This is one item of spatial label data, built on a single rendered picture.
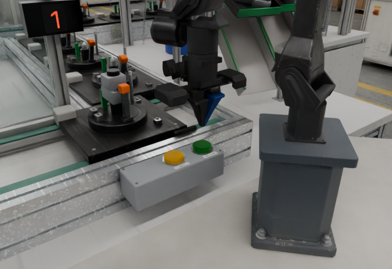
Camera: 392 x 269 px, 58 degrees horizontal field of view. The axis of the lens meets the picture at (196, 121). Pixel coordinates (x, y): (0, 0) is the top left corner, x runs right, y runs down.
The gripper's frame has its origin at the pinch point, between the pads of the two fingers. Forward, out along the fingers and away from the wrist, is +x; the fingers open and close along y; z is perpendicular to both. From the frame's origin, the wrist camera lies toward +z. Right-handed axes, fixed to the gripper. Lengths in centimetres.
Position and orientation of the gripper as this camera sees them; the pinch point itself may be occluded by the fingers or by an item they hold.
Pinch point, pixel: (202, 110)
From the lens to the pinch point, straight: 70.4
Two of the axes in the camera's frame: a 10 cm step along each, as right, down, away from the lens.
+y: -8.1, 2.6, -5.3
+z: -5.9, -3.5, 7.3
